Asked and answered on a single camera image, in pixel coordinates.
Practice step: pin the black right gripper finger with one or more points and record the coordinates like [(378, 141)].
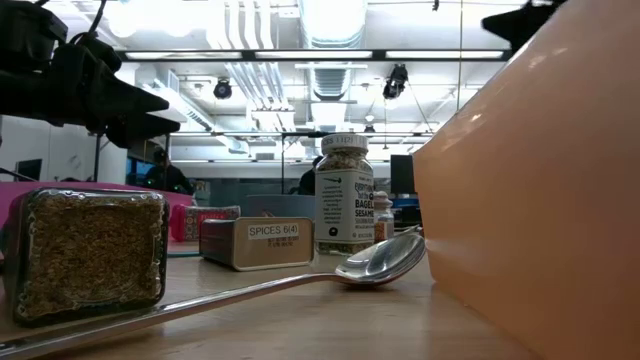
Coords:
[(525, 22)]

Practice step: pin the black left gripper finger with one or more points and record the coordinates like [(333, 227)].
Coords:
[(127, 97), (137, 129)]

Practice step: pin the smoked paprika patterned tin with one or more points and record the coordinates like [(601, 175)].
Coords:
[(200, 220)]

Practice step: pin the glass herb jar green label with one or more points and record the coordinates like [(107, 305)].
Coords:
[(90, 255)]

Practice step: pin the metal spice tin beige label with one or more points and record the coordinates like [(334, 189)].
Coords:
[(272, 245)]

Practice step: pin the bagel sesame seasoning glass jar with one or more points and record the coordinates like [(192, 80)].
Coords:
[(345, 200)]

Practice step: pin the small white-capped shaker jar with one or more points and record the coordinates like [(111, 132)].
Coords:
[(383, 220)]

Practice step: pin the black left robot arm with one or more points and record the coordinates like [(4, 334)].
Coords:
[(25, 35)]

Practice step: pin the person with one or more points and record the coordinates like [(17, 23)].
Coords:
[(310, 182), (167, 177)]

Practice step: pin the black monitor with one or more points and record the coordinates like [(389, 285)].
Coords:
[(401, 175), (29, 170)]

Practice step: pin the black ceiling spotlight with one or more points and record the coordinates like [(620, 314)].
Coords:
[(396, 80), (222, 90)]

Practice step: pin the pink plastic bin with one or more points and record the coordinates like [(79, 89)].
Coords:
[(9, 202)]

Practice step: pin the brown crumpled food packet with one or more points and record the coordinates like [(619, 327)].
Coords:
[(267, 214)]

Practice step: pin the grey-blue bowl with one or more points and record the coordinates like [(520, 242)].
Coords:
[(285, 205)]

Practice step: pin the orange plastic bin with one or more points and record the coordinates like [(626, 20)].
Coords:
[(525, 200)]

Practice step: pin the blue background table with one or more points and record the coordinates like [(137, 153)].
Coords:
[(405, 202)]

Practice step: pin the large polished steel spoon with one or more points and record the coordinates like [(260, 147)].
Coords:
[(380, 260)]

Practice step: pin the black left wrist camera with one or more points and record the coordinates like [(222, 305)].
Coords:
[(100, 52)]

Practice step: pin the black background workstation frame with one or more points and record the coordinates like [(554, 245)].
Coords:
[(282, 160)]

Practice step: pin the black overhead frame bar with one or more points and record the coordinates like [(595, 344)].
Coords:
[(378, 55)]

